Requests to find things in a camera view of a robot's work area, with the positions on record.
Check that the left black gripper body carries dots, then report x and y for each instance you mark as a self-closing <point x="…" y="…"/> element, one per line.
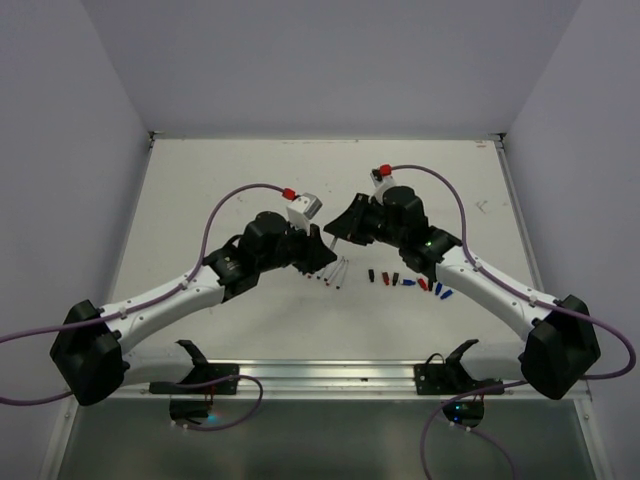
<point x="291" y="251"/>

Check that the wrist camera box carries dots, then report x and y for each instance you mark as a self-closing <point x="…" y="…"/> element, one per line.
<point x="302" y="210"/>
<point x="382" y="180"/>

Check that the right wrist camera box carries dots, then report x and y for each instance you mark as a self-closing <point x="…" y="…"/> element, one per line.
<point x="382" y="180"/>

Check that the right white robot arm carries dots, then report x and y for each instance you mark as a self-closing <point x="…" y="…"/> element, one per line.
<point x="554" y="346"/>

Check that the left controller board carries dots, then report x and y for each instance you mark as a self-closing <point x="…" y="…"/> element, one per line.
<point x="195" y="412"/>

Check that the controller board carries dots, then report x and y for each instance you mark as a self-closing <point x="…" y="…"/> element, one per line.
<point x="465" y="413"/>
<point x="195" y="412"/>

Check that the right controller board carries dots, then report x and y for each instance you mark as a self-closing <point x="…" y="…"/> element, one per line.
<point x="465" y="413"/>

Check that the aluminium mounting rail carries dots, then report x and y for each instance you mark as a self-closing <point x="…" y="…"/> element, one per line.
<point x="325" y="377"/>

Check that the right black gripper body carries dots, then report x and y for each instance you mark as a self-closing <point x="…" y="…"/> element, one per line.
<point x="380" y="229"/>

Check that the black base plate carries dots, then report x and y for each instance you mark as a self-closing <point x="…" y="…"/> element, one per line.
<point x="206" y="379"/>
<point x="442" y="380"/>

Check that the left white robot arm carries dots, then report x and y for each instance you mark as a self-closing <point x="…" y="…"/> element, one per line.
<point x="93" y="349"/>

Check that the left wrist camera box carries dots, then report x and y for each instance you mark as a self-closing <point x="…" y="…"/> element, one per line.
<point x="302" y="210"/>

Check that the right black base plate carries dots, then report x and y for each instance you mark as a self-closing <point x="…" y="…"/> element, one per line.
<point x="442" y="380"/>

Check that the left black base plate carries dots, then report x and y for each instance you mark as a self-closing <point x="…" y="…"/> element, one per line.
<point x="206" y="379"/>

